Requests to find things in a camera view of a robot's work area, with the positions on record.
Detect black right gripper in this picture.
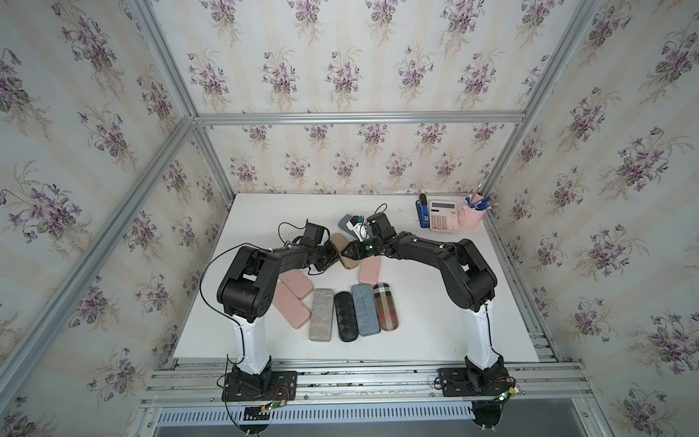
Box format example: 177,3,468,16
337,237,382,261

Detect beige case brown glasses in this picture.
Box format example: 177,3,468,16
331,233,360,271

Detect pink case white sunglasses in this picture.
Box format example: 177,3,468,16
359,256,383,286

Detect grey teal-lined glasses case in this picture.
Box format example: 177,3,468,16
338,214,358,240

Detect grey case red sunglasses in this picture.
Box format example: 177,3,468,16
309,289,335,342

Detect beige case black glasses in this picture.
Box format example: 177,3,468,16
334,291,359,342

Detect teal case black glasses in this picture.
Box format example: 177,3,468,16
351,284,380,337

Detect plaid case purple glasses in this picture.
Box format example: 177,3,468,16
373,282,400,331

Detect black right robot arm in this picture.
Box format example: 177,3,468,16
340,213,504,381

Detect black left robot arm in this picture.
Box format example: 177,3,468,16
217,241,339,376

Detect blue black stapler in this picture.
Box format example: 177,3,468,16
415,193,431,229

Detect pink calculator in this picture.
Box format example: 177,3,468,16
428,200,461,233

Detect pink pen cup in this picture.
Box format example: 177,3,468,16
458,204,487,229

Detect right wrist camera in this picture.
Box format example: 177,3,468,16
349,216,370,241

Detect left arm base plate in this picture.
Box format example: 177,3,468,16
221,370,299,402

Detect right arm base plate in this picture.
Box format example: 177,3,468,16
433,364,516,402

